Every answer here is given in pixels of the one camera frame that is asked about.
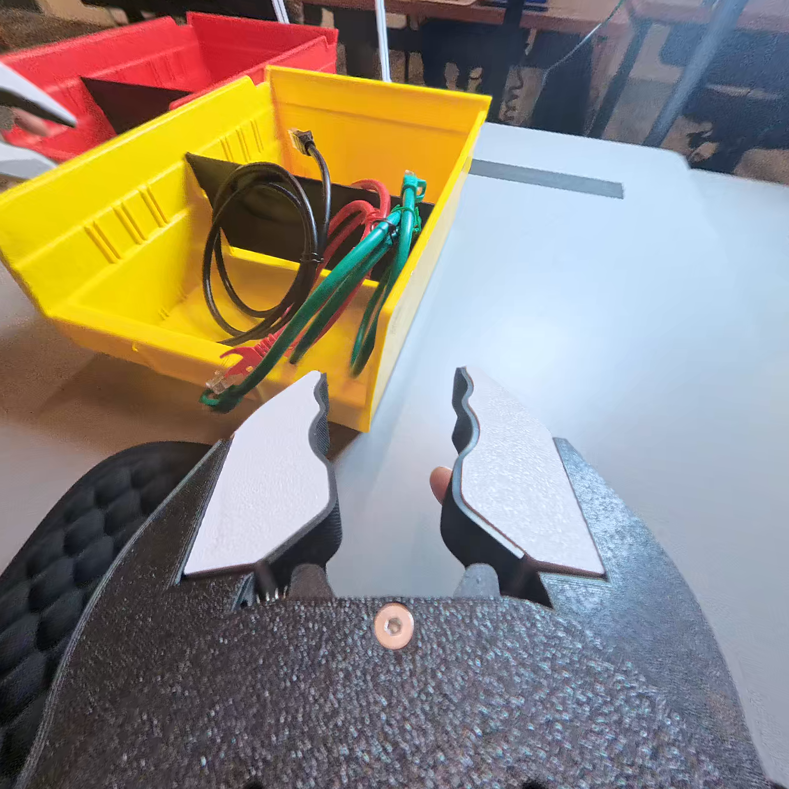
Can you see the yellow plastic bin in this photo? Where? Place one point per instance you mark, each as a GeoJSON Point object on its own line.
{"type": "Point", "coordinates": [123, 234]}

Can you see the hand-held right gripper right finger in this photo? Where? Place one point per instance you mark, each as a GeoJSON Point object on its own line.
{"type": "Point", "coordinates": [524, 493]}

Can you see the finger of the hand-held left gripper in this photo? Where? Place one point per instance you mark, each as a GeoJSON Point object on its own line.
{"type": "Point", "coordinates": [31, 95]}
{"type": "Point", "coordinates": [21, 161]}

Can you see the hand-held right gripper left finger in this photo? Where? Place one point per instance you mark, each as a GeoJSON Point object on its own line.
{"type": "Point", "coordinates": [265, 493]}

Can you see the red plastic bin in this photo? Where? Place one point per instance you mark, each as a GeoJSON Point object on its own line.
{"type": "Point", "coordinates": [154, 49]}

